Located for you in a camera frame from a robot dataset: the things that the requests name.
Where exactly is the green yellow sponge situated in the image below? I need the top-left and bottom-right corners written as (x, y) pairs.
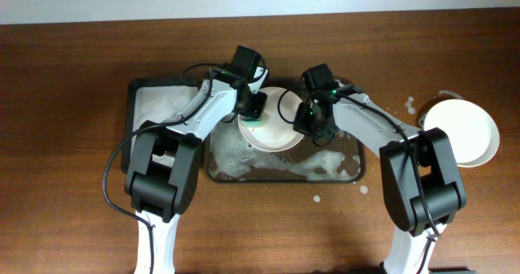
top-left (240, 115), bottom-right (265, 129)

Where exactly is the pink-white plate with stain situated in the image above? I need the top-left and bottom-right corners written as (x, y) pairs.
top-left (238, 87), bottom-right (304, 152)

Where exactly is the cream plate with stain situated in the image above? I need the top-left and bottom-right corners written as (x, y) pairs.
top-left (423, 99), bottom-right (501, 167)

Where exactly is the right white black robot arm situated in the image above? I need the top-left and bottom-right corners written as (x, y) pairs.
top-left (293, 85), bottom-right (466, 273)

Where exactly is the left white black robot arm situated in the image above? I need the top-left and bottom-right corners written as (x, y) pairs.
top-left (122, 67), bottom-right (268, 273)

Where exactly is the large dark foamy tray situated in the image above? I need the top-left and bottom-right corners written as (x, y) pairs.
top-left (204, 76), bottom-right (366, 184)

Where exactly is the small soapy black tray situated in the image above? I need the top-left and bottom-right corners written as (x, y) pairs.
top-left (120, 76), bottom-right (204, 175)

